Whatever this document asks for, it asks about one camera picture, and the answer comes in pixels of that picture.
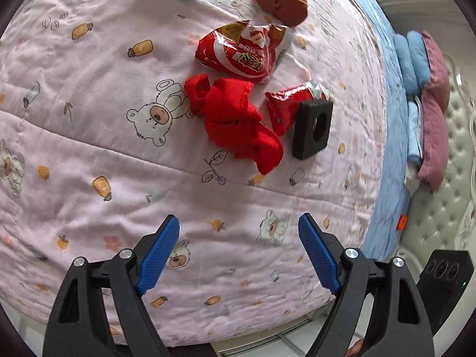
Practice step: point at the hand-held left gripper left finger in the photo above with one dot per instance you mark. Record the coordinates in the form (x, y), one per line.
(158, 256)

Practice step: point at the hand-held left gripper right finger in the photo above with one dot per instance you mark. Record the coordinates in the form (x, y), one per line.
(319, 256)

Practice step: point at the orange tag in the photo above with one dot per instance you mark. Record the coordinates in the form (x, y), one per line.
(401, 223)

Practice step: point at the tufted grey headboard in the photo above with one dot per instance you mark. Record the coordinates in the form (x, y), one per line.
(453, 200)

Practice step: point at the white cloth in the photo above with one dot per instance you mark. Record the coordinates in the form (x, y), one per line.
(411, 178)

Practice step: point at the blue bed sheet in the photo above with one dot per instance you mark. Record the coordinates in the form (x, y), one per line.
(390, 156)

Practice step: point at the pink pillow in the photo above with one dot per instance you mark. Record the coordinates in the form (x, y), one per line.
(433, 145)
(437, 67)

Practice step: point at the pink printed quilt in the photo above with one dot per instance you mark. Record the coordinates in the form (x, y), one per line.
(111, 119)

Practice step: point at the folded light blue cloth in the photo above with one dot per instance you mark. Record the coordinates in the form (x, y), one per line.
(413, 134)

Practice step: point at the small red foil wrapper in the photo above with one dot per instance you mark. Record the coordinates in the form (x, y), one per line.
(286, 108)

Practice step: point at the red cloth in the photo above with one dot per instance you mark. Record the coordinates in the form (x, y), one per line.
(234, 122)

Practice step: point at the blue pillow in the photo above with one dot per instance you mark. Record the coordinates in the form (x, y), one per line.
(418, 57)
(401, 63)

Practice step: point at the large red snack wrapper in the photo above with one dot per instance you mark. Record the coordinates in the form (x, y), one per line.
(238, 52)

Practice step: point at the brown sock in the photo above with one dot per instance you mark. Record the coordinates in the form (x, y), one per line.
(282, 5)

